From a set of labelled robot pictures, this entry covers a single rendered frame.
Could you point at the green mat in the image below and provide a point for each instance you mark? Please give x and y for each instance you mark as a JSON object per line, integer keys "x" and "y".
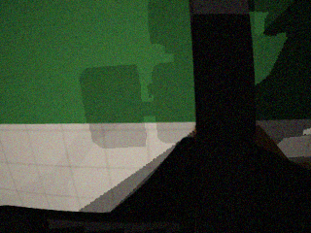
{"x": 131, "y": 61}

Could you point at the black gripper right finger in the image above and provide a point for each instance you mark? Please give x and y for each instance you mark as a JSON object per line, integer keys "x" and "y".
{"x": 282, "y": 195}

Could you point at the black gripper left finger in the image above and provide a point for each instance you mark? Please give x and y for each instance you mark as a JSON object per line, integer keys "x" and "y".
{"x": 164, "y": 204}

